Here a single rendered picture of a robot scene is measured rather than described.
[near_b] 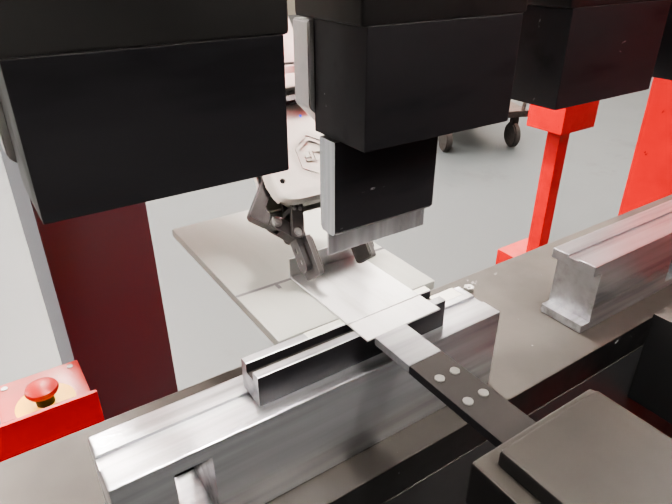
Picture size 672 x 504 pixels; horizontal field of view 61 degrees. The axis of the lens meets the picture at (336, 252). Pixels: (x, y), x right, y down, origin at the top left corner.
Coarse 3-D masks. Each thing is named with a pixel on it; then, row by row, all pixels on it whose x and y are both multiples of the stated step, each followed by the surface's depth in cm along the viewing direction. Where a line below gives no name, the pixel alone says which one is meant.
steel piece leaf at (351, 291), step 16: (320, 256) 59; (336, 256) 60; (352, 256) 62; (336, 272) 59; (352, 272) 59; (368, 272) 59; (384, 272) 59; (304, 288) 56; (320, 288) 56; (336, 288) 56; (352, 288) 56; (368, 288) 56; (384, 288) 56; (400, 288) 56; (336, 304) 53; (352, 304) 53; (368, 304) 53; (384, 304) 53; (352, 320) 51
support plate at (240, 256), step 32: (192, 224) 69; (224, 224) 69; (320, 224) 69; (192, 256) 64; (224, 256) 62; (256, 256) 62; (288, 256) 62; (384, 256) 62; (224, 288) 57; (256, 288) 56; (288, 288) 56; (416, 288) 56; (256, 320) 52; (288, 320) 52; (320, 320) 52
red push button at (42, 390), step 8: (32, 384) 72; (40, 384) 72; (48, 384) 72; (56, 384) 72; (24, 392) 71; (32, 392) 71; (40, 392) 71; (48, 392) 71; (56, 392) 72; (32, 400) 71; (40, 400) 71; (48, 400) 72
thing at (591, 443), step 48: (384, 336) 49; (432, 384) 43; (480, 384) 43; (480, 432) 40; (528, 432) 37; (576, 432) 35; (624, 432) 35; (480, 480) 34; (528, 480) 32; (576, 480) 32; (624, 480) 32
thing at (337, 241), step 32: (320, 160) 43; (352, 160) 42; (384, 160) 44; (416, 160) 46; (320, 192) 44; (352, 192) 43; (384, 192) 45; (416, 192) 47; (352, 224) 44; (384, 224) 48; (416, 224) 50
